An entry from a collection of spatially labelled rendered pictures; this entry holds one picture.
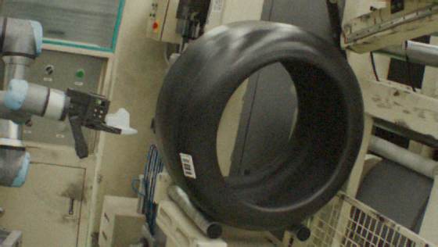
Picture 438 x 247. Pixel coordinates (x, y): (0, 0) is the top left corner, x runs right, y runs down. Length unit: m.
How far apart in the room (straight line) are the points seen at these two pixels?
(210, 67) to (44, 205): 0.97
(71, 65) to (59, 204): 0.51
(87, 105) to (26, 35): 0.46
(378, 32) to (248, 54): 0.50
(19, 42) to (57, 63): 0.31
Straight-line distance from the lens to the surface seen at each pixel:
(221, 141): 1.91
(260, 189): 1.88
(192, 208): 1.68
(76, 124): 1.48
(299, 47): 1.53
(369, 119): 2.11
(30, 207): 2.18
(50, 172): 2.14
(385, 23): 1.78
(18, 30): 1.85
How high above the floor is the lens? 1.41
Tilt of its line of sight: 9 degrees down
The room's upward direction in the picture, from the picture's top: 11 degrees clockwise
